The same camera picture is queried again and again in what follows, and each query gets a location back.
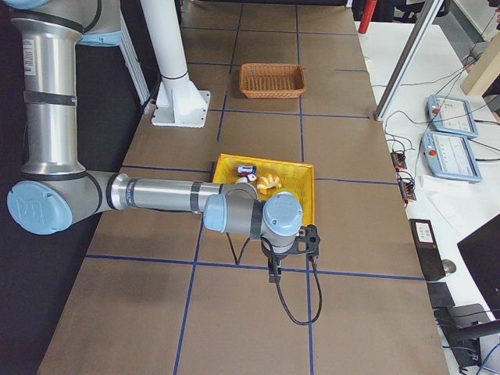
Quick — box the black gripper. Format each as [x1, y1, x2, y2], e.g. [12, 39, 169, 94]
[261, 237, 288, 283]

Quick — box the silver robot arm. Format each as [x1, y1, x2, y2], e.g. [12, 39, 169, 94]
[6, 1, 305, 282]

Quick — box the yellow plastic basket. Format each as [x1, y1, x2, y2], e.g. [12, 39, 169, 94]
[212, 154, 315, 226]

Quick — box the brown wicker basket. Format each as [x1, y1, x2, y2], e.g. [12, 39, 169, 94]
[239, 63, 306, 99]

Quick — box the toy croissant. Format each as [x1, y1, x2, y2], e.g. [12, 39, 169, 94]
[256, 173, 282, 195]

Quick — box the small blue can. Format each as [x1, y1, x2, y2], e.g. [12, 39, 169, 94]
[237, 165, 257, 177]

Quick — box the black power box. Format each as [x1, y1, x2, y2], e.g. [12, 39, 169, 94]
[409, 219, 445, 281]

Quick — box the black monitor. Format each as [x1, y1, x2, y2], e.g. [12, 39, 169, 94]
[458, 218, 500, 318]

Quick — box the near teach pendant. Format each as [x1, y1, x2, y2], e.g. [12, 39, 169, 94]
[421, 131, 482, 184]

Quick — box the teach pendant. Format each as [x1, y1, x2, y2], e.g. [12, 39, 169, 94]
[421, 131, 482, 184]
[427, 95, 478, 138]

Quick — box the far teach pendant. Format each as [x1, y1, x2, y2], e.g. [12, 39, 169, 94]
[427, 95, 478, 138]

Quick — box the red cylinder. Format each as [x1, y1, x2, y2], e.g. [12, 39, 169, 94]
[358, 0, 377, 34]

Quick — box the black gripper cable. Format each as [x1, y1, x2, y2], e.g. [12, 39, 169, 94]
[230, 234, 323, 326]

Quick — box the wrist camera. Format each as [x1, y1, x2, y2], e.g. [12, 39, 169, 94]
[290, 224, 320, 259]

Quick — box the white pedestal column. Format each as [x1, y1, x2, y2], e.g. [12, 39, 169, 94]
[141, 0, 211, 128]

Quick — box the aluminium frame post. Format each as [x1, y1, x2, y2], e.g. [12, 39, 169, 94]
[373, 0, 443, 122]

